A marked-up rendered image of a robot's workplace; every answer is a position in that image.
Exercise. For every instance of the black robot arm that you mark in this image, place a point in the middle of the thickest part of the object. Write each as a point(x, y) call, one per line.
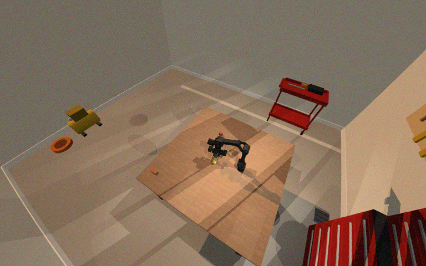
point(220, 141)

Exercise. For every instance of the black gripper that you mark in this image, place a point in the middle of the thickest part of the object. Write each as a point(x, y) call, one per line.
point(222, 152)

